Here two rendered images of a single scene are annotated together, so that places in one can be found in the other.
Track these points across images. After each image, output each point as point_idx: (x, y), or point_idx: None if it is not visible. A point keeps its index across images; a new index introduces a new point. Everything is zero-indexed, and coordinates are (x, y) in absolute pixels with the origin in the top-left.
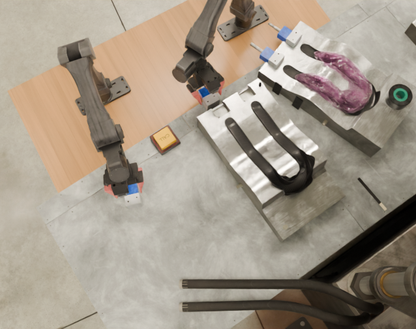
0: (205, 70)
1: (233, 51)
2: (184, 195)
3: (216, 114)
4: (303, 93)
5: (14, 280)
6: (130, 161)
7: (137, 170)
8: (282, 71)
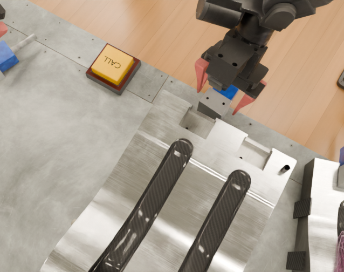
0: (246, 47)
1: (328, 104)
2: (32, 141)
3: (189, 121)
4: (318, 263)
5: None
6: (56, 38)
7: None
8: (339, 201)
